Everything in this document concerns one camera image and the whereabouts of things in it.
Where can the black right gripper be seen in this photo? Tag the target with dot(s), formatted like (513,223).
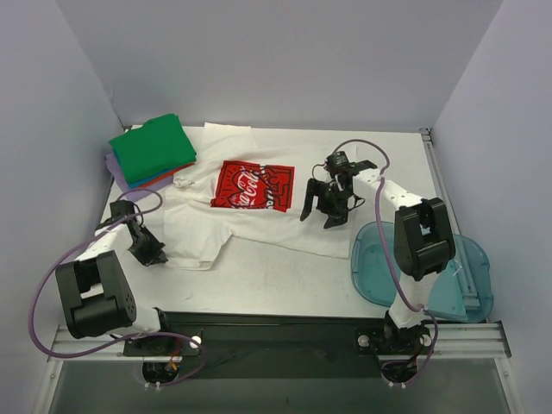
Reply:
(326,198)

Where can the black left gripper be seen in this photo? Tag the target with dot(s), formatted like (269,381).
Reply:
(149,251)

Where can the white t-shirt red print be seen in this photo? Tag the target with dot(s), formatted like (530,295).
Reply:
(240,189)

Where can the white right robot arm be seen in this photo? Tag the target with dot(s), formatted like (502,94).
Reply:
(415,232)

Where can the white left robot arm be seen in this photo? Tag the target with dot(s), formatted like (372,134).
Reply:
(95,294)

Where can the blue folded t-shirt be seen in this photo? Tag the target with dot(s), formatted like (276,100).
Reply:
(145,182)

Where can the orange folded t-shirt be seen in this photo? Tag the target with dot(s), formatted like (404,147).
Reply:
(170,173)

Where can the teal plastic bin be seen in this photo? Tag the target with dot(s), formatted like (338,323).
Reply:
(462,293)

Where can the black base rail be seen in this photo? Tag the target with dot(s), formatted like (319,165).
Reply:
(232,346)

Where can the aluminium frame rail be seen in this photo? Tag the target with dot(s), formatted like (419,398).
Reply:
(411,158)

